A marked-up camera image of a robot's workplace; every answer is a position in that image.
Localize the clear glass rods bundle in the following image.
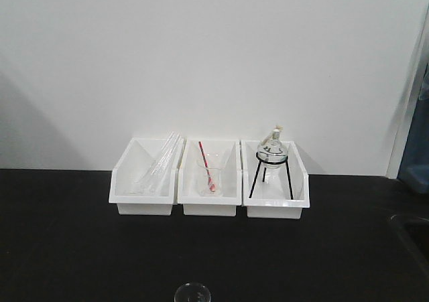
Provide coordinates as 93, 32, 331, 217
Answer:
129, 132, 181, 196

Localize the small glass beaker in bin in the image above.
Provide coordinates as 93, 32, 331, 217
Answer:
196, 153, 223, 197

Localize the white plastic bin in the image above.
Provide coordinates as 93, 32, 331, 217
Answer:
109, 137, 184, 216
241, 140, 310, 219
177, 139, 242, 216

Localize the glass alcohol lamp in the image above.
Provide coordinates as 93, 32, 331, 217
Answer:
257, 125, 288, 169

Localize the black wire tripod stand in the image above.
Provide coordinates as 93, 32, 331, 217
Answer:
249, 153, 294, 200

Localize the left white plastic bin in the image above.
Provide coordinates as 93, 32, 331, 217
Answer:
109, 137, 184, 216

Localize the right white plastic bin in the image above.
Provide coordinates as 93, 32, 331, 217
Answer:
241, 140, 310, 219

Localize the red stirring rod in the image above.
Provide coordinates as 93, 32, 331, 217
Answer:
198, 141, 216, 193

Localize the clear glass beaker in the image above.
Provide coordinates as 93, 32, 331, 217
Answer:
174, 283, 212, 302

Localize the middle white plastic bin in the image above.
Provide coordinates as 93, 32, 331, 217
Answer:
177, 139, 242, 216

